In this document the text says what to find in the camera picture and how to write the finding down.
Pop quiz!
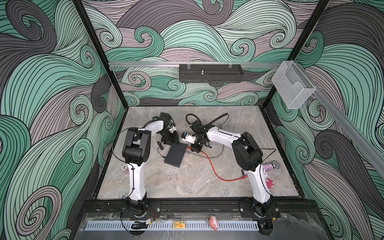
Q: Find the black wall-mounted tray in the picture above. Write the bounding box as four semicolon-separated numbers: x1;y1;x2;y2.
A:
179;64;244;85

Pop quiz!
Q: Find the yellow label tag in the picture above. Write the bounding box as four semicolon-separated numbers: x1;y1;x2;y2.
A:
172;221;187;229

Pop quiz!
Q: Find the pink item under left arm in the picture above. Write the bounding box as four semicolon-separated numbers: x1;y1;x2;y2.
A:
121;164;129;175

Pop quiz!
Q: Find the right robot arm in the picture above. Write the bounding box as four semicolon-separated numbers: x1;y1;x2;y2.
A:
182;121;273;215

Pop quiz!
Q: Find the clear plastic wall bin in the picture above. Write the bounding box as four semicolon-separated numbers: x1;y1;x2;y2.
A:
272;61;316;110

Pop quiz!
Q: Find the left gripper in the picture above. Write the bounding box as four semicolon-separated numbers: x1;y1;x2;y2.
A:
159;130;180;146

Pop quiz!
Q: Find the black network switch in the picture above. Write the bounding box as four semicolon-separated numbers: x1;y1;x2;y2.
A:
164;143;188;168

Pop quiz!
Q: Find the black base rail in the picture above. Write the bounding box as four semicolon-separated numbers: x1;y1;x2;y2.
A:
80;197;319;219

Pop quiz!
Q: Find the red ethernet cable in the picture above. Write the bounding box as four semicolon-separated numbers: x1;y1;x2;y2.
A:
187;146;248;182

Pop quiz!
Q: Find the white bunny pink figurine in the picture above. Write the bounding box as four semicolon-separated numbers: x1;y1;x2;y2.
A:
266;178;275;189

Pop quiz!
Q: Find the glittery purple microphone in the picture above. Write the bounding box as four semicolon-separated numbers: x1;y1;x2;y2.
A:
241;160;281;177

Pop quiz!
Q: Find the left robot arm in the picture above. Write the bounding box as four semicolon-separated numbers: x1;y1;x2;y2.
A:
122;112;180;213

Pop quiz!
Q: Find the pink toy on duct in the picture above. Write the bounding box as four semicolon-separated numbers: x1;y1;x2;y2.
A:
209;216;219;231

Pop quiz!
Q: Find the white slotted cable duct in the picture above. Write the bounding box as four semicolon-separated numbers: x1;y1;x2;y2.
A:
84;221;259;232

